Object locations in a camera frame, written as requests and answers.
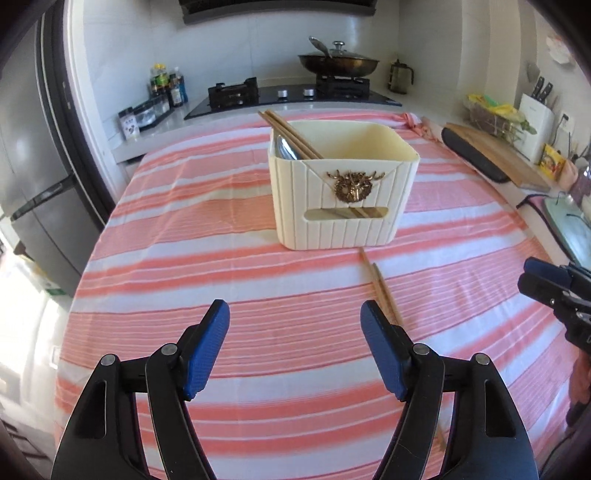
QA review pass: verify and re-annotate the steel ladle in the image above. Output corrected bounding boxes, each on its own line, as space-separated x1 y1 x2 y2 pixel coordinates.
308 37 334 59

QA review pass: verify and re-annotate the white knife block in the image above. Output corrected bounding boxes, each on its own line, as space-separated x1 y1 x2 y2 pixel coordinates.
519 78 556 165

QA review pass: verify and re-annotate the black wok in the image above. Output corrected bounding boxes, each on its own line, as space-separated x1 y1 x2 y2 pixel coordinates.
298 53 380 78

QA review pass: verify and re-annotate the large steel spoon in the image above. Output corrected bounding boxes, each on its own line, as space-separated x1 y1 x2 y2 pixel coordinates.
276 134 304 161

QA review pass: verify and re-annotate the black gas stove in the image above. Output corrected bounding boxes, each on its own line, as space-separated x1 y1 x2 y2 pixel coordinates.
185 76 402 121

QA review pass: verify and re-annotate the round glass plate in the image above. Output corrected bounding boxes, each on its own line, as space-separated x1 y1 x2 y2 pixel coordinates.
542 196 591 269

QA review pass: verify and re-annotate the grey refrigerator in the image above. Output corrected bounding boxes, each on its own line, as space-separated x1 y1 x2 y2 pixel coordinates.
0 14 112 296

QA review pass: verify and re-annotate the long black pad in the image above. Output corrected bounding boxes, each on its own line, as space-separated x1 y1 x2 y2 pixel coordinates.
441 126 512 184

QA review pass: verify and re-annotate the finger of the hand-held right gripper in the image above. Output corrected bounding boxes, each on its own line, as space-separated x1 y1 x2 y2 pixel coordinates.
517 274 570 308
524 257 574 290

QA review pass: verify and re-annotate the yellow snack packet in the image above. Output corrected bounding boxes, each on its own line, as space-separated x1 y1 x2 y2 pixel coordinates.
539 144 567 179

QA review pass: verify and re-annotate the range hood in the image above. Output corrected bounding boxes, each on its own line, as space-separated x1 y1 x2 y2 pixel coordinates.
178 0 378 25

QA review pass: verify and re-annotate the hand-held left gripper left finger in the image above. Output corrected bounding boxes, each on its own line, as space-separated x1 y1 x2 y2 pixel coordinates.
51 299 230 480

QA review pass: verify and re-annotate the pink striped tablecloth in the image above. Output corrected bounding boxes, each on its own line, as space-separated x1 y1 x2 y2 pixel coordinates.
51 110 583 480

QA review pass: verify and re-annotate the pink container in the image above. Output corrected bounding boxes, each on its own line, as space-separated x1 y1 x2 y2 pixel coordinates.
558 161 591 205

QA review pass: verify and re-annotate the clear plastic container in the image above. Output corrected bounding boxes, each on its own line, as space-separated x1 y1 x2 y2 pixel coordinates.
134 97 175 127

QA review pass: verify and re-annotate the yellow-capped oil bottle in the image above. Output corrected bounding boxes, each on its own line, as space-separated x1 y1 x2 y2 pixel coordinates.
148 64 170 110

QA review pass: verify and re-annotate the cream ribbed utensil holder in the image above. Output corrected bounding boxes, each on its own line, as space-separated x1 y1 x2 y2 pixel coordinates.
268 121 421 251

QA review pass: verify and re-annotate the bag of vegetables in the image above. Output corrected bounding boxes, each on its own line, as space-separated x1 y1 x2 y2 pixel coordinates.
465 93 539 140

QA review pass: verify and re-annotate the dark sauce bottle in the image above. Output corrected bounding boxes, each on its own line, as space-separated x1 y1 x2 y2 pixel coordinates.
168 67 188 108

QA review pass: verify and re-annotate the glass pitcher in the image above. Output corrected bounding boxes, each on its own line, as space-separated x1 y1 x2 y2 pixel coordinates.
388 59 413 95

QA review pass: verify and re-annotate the wooden cutting board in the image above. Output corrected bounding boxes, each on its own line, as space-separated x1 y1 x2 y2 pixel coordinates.
445 122 553 191

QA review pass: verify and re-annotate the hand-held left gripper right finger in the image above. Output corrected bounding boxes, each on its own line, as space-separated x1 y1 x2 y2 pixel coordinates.
360 300 541 480

